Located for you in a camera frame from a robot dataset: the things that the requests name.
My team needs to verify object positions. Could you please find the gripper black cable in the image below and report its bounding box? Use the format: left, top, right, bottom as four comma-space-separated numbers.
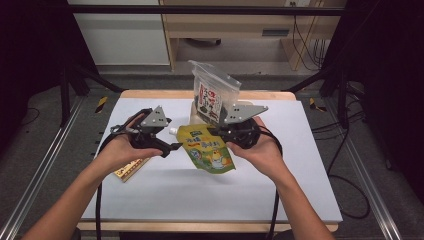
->
258, 124, 284, 240
94, 109, 153, 240

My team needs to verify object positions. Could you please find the white cabinet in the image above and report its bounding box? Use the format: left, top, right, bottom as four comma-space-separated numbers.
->
68, 0, 171, 66

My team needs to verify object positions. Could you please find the black desk cable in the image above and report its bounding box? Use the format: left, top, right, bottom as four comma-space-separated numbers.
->
292, 2, 331, 72

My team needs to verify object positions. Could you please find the black metal stand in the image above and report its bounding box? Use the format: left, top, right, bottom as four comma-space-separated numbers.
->
286, 63, 351, 130
59, 63, 125, 128

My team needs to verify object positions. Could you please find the yellow patterned flat packet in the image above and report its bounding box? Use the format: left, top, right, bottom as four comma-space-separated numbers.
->
113, 158, 152, 183

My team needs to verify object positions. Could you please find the clear bag of dried seaweed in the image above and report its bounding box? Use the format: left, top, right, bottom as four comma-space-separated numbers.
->
188, 59, 242, 125

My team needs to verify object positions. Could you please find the person's right hand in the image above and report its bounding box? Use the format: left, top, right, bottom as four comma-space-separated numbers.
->
227, 116, 288, 184

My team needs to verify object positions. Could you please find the aluminium floor rail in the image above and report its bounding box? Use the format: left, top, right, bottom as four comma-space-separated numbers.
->
323, 96, 405, 240
0, 95, 85, 240

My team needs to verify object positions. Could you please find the black horizontal bar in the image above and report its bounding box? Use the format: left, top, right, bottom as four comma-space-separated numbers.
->
66, 4, 346, 16

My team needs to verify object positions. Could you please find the dark drawer handle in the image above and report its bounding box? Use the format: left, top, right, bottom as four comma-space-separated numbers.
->
262, 29, 290, 37

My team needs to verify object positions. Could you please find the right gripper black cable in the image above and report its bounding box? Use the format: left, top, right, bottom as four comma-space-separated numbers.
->
258, 124, 284, 240

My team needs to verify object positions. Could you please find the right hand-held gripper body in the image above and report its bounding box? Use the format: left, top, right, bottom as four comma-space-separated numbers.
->
208, 103, 269, 150

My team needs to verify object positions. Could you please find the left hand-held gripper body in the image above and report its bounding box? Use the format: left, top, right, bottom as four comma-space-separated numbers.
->
111, 105, 174, 158

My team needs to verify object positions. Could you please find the black floor cable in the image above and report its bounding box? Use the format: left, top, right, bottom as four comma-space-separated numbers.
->
311, 109, 372, 220

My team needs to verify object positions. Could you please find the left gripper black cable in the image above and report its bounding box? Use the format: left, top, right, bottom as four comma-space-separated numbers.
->
94, 109, 153, 240

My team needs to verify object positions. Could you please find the person's left hand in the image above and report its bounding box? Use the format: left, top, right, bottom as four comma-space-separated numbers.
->
96, 114, 164, 178

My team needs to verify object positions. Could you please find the yellow spout pouch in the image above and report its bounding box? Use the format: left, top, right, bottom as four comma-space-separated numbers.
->
168, 123, 237, 175

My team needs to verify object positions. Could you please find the wooden desk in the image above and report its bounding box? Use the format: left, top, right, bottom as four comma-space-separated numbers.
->
159, 0, 348, 73

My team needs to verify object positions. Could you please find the dark curtain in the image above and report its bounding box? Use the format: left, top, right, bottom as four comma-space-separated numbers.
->
319, 0, 424, 204
0, 0, 99, 158

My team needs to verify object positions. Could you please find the yellow black tape piece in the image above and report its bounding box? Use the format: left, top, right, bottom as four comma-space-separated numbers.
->
95, 96, 109, 114
309, 97, 328, 113

